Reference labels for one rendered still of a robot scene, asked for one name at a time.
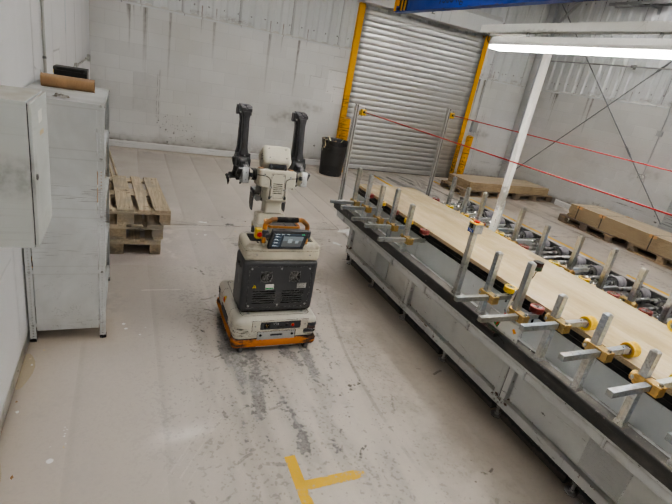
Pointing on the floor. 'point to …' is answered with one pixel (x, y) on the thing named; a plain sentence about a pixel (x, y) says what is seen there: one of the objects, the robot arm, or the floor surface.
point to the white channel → (547, 69)
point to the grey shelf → (73, 217)
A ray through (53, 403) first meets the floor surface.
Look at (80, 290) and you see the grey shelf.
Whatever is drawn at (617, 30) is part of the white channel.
